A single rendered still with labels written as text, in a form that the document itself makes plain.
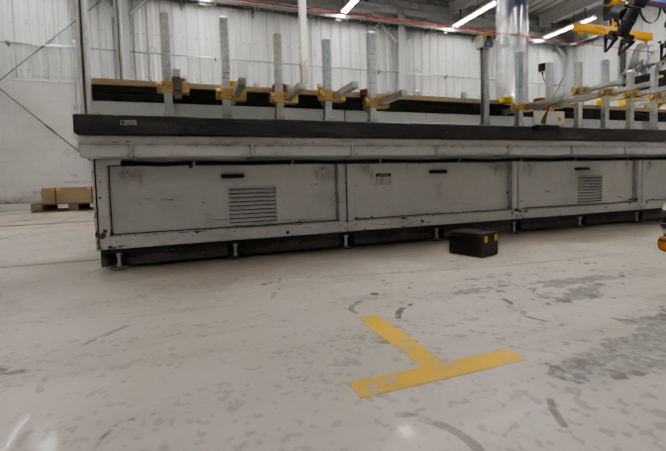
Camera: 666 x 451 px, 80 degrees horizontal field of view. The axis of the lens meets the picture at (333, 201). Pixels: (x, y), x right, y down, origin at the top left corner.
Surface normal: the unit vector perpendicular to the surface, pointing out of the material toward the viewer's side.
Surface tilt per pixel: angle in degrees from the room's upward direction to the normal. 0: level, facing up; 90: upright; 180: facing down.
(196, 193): 90
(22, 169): 90
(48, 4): 90
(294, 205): 90
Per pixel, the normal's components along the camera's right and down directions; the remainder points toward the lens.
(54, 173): 0.34, 0.04
